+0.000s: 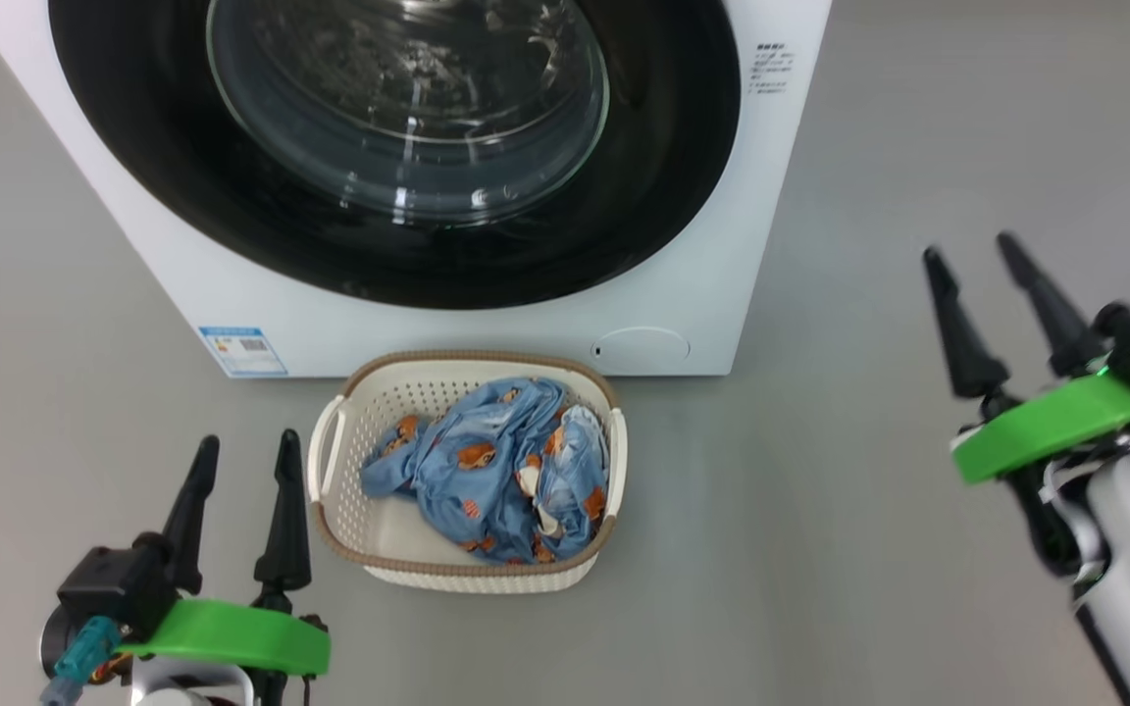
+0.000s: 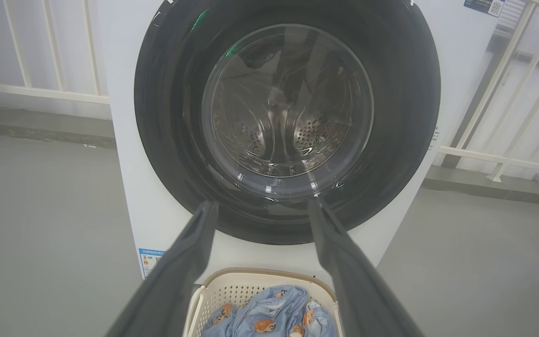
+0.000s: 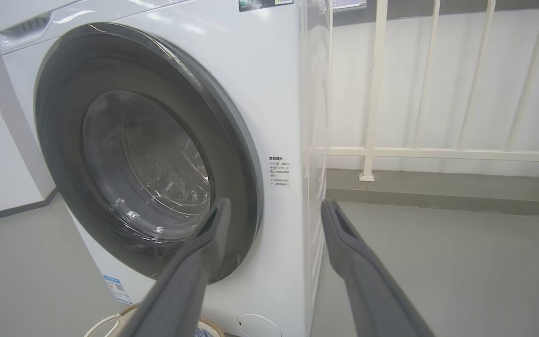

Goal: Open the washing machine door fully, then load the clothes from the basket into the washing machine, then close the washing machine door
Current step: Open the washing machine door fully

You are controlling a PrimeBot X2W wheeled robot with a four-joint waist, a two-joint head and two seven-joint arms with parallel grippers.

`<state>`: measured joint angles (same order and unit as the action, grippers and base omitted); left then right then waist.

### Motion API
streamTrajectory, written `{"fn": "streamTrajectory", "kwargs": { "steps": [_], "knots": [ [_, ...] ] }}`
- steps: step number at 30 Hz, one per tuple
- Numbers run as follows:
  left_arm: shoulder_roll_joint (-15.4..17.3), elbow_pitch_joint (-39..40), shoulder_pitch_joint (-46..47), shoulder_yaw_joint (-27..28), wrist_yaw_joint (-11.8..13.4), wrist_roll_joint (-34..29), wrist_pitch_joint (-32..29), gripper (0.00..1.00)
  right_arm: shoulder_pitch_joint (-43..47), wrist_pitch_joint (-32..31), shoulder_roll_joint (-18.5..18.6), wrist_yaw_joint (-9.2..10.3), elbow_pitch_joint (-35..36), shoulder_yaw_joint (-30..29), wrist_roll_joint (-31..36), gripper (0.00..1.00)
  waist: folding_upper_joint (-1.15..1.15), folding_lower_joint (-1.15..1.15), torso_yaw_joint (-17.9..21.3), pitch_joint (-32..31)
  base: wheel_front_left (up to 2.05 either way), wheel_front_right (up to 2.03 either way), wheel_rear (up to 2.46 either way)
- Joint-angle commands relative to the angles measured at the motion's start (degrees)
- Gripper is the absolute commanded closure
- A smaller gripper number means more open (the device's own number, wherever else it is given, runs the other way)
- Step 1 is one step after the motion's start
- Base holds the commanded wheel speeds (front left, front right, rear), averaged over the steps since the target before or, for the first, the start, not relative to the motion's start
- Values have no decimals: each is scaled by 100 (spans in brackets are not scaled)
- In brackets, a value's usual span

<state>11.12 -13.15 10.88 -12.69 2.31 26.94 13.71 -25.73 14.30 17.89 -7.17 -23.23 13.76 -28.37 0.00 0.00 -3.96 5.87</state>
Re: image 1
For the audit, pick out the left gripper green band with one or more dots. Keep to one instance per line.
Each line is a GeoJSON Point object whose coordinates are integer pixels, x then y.
{"type": "Point", "coordinates": [231, 635]}

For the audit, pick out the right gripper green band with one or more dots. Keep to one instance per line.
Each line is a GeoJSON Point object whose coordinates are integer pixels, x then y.
{"type": "Point", "coordinates": [1046, 427]}

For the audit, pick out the blue bear-print garment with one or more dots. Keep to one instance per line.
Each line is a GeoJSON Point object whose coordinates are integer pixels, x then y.
{"type": "Point", "coordinates": [487, 461]}

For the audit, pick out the black round glass washer door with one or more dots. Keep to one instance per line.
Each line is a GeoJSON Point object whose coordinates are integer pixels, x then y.
{"type": "Point", "coordinates": [133, 147]}

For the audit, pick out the cream perforated laundry basket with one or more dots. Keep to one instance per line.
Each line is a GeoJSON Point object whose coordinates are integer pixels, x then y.
{"type": "Point", "coordinates": [379, 534]}

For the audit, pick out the white front-load washing machine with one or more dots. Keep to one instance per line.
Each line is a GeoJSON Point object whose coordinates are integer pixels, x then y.
{"type": "Point", "coordinates": [693, 284]}

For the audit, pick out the blue energy label sticker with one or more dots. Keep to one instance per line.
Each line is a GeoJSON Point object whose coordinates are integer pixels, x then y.
{"type": "Point", "coordinates": [243, 352]}

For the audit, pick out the round white filter cover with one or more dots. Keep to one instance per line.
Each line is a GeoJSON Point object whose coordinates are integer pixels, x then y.
{"type": "Point", "coordinates": [643, 350]}

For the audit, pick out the teal left camera connector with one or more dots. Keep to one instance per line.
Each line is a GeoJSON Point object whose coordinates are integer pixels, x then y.
{"type": "Point", "coordinates": [84, 652]}

